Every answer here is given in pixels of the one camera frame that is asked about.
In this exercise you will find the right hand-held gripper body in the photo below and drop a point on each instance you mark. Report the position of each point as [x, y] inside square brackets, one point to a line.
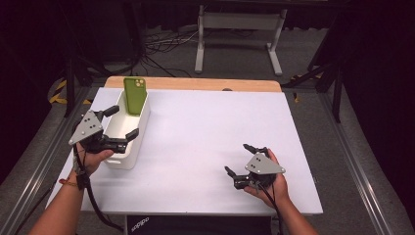
[262, 165]

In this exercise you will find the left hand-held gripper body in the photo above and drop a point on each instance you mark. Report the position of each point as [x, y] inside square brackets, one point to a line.
[85, 128]

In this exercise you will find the white plastic storage box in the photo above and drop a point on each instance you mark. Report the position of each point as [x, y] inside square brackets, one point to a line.
[122, 126]

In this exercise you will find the green phone case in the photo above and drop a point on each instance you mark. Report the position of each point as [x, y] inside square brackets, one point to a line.
[134, 96]

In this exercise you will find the person's right hand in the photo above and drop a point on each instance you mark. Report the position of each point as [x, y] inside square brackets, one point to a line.
[278, 193]

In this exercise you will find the person's left hand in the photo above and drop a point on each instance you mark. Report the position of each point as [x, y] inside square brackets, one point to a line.
[95, 161]

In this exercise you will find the black tripod stand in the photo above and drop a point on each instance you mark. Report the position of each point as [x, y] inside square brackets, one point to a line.
[69, 88]
[336, 91]

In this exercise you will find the person's black clothing white logo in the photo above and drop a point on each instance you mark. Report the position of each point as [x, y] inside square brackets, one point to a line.
[202, 225]

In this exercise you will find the small dark knob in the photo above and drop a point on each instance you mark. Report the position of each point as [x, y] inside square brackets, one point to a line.
[227, 89]

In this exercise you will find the grey metal floor rail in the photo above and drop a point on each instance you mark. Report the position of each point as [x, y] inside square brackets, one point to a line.
[352, 163]
[36, 169]

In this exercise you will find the white metal stand frame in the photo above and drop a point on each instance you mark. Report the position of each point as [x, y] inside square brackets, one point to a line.
[239, 20]

